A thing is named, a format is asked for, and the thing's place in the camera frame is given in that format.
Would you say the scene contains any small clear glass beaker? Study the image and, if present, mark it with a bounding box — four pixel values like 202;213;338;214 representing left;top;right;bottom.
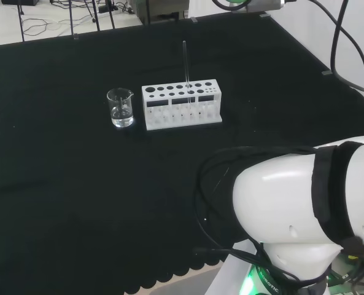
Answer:
106;88;136;128

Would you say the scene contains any black bench cloth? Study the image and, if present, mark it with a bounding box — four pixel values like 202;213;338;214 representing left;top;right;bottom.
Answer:
0;14;364;295

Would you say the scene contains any thick black looping cable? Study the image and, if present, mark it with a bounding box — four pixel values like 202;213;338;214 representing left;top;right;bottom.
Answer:
310;0;364;92

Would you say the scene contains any clear glass rod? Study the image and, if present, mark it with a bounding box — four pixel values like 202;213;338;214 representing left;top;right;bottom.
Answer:
182;40;192;104

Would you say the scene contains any grey equipment box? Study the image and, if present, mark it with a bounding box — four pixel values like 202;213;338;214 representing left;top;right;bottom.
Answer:
131;0;191;25

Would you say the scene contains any black tripod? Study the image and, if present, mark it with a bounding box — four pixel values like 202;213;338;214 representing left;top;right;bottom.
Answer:
17;0;115;42

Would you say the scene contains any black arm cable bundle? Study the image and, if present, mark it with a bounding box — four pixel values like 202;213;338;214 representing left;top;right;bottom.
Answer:
192;146;319;279

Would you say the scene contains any white test tube rack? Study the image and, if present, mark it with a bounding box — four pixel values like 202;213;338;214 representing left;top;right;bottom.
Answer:
141;79;223;132

